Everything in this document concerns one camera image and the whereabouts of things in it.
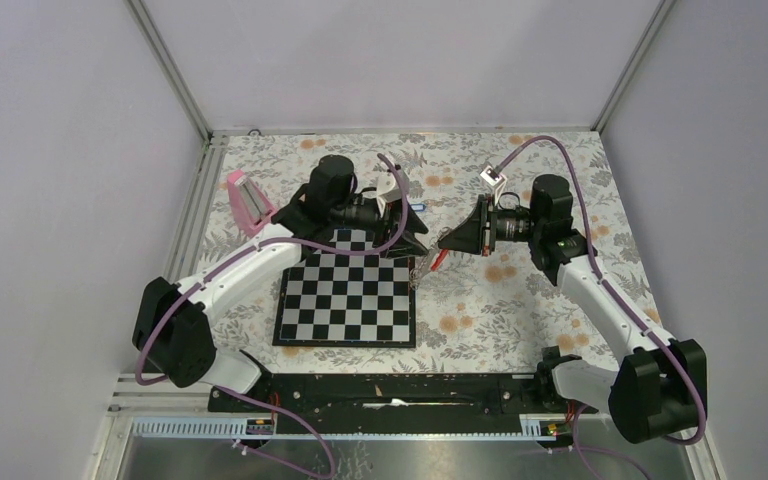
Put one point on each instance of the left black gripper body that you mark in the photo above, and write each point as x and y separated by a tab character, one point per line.
362	213

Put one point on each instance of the keyring with red fob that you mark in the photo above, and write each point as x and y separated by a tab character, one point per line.
422	267

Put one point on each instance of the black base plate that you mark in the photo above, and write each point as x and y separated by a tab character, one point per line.
483	404

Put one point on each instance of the floral table mat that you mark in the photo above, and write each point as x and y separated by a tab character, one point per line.
475	314

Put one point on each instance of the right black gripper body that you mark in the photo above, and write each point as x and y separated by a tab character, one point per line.
505	225

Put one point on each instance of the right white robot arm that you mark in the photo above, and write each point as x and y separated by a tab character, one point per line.
659	387

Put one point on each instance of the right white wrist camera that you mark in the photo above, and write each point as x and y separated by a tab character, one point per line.
496	182

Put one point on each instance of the black white chessboard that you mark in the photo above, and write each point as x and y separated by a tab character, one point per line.
331	300

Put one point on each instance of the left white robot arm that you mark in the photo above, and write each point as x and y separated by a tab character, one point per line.
173	329

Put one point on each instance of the pink metronome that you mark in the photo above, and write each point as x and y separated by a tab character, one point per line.
250	207

